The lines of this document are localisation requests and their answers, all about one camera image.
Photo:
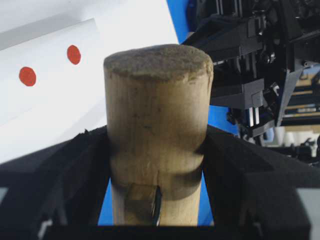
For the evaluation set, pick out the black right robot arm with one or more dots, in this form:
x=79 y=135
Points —
x=260 y=49

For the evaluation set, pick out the wooden mallet hammer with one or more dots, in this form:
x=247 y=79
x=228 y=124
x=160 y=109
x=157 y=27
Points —
x=157 y=108

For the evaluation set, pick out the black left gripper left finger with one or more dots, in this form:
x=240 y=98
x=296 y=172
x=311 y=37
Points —
x=63 y=184

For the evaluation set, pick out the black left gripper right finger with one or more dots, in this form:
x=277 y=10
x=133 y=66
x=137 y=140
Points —
x=259 y=194

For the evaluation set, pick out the raised white foam strip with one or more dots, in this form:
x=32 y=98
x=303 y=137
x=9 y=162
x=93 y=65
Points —
x=59 y=73

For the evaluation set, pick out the white foam board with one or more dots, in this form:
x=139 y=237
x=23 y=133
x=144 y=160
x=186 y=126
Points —
x=123 y=25

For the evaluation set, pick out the blue table mat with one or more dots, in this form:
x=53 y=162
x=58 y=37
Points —
x=217 y=118

